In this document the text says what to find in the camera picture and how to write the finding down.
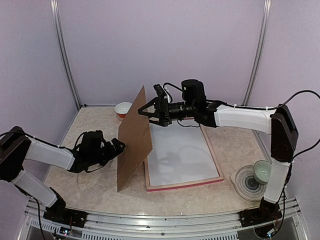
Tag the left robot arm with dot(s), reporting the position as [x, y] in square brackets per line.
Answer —
[18, 147]

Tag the left aluminium corner post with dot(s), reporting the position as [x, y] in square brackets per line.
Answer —
[54, 5]

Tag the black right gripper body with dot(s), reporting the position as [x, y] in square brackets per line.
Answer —
[178, 112]

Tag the brown cardboard backing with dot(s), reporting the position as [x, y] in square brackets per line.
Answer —
[134, 131]

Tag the aluminium front rail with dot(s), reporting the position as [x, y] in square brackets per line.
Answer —
[111, 226]

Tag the pink wooden picture frame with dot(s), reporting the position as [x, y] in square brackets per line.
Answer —
[185, 185]

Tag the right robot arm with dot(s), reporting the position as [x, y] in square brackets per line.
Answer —
[275, 121]

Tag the aluminium corner post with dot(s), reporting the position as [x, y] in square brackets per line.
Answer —
[54, 5]
[258, 52]

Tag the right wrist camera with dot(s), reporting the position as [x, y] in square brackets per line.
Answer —
[163, 93]

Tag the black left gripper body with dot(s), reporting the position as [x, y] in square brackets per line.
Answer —
[102, 158]

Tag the red dark sunset photo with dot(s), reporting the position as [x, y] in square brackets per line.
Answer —
[180, 155]

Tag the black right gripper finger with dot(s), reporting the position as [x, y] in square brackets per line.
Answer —
[150, 108]
[162, 121]

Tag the orange white bowl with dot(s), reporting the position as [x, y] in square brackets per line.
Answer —
[122, 109]

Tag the green ceramic bowl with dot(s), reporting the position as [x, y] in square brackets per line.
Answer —
[262, 171]

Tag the right aluminium corner post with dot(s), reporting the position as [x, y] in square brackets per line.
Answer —
[258, 52]

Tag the white swirl plate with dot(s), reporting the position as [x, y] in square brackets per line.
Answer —
[246, 185]

